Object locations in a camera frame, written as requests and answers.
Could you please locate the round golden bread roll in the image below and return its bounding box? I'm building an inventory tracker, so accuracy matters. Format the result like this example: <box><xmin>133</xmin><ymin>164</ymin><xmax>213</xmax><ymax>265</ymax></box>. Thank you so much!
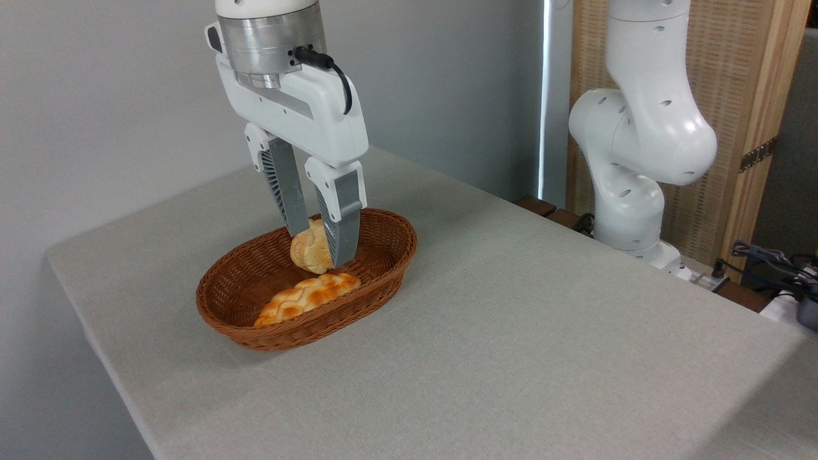
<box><xmin>290</xmin><ymin>218</ymin><xmax>335</xmax><ymax>275</ymax></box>

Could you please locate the bundle of dark cables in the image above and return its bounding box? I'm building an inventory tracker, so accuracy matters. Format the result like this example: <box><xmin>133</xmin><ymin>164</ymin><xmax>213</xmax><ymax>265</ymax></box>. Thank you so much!
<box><xmin>713</xmin><ymin>241</ymin><xmax>818</xmax><ymax>301</ymax></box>

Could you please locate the grey tablecloth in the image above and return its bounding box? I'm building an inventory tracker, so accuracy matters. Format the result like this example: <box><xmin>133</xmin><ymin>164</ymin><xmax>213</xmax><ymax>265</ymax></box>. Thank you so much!
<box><xmin>45</xmin><ymin>146</ymin><xmax>818</xmax><ymax>460</ymax></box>

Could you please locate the wooden rattan screen panel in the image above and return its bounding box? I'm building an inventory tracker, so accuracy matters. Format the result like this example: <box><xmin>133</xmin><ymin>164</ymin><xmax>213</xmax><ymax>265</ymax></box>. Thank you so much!
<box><xmin>566</xmin><ymin>0</ymin><xmax>812</xmax><ymax>283</ymax></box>

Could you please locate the metal screen hinge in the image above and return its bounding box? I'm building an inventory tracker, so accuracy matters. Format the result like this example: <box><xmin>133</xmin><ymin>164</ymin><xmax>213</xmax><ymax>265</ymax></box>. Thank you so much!
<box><xmin>739</xmin><ymin>136</ymin><xmax>778</xmax><ymax>173</ymax></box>

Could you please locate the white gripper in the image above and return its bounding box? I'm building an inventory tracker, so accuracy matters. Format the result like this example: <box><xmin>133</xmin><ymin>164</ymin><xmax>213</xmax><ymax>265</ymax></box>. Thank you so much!
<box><xmin>205</xmin><ymin>22</ymin><xmax>370</xmax><ymax>270</ymax></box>

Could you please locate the brown woven wicker basket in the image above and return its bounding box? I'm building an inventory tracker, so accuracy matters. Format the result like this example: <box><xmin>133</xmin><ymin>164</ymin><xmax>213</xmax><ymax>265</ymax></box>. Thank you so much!
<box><xmin>196</xmin><ymin>208</ymin><xmax>418</xmax><ymax>352</ymax></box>

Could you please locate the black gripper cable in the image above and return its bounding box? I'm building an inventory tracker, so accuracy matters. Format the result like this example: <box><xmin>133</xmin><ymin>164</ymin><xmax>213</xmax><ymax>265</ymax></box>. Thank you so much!
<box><xmin>294</xmin><ymin>46</ymin><xmax>353</xmax><ymax>116</ymax></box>

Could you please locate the braided golden bread loaf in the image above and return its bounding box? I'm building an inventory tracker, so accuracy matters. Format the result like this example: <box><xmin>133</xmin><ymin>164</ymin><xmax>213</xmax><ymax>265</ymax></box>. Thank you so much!
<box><xmin>254</xmin><ymin>273</ymin><xmax>362</xmax><ymax>328</ymax></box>

